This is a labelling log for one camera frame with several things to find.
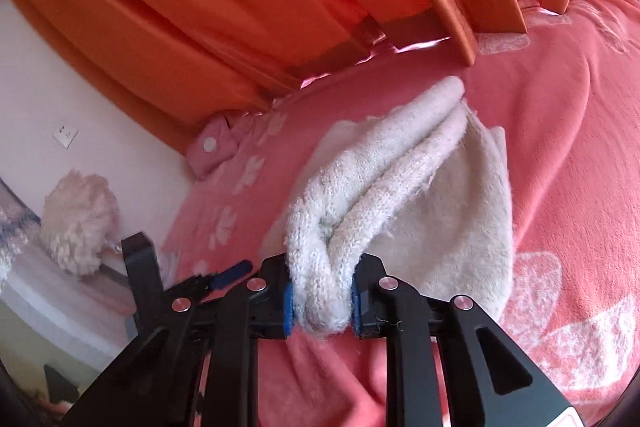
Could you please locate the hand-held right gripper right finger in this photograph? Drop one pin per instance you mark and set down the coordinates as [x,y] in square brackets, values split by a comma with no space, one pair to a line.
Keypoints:
[356,312]

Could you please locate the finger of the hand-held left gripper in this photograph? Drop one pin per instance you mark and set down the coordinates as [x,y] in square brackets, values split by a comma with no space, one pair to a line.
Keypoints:
[142,267]
[230,273]

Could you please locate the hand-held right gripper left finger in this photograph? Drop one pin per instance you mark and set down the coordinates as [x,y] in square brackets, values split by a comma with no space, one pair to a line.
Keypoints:
[288,314]

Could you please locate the light knit sweater black hearts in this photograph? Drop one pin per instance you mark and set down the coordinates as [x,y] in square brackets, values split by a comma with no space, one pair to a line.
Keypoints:
[450,187]

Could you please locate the white fluffy duster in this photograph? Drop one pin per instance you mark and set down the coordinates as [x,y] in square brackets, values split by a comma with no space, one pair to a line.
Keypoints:
[75,217]

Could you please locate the pink cloth with white button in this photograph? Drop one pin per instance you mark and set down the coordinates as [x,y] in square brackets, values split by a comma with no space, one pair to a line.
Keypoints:
[220,157]

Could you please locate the plaid cloth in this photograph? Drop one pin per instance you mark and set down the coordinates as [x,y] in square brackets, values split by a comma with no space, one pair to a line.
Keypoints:
[15,222]

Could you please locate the dark object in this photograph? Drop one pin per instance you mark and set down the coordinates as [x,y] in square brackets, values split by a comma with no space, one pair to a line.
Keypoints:
[61,384]

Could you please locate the pink blanket white paw prints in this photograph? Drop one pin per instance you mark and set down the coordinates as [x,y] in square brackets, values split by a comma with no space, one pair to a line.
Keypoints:
[550,132]

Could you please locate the orange curtain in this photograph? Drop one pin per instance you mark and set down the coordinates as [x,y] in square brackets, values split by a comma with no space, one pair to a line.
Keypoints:
[200,7]

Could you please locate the white wall socket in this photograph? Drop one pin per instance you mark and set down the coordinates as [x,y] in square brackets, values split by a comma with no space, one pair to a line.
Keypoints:
[65,135]

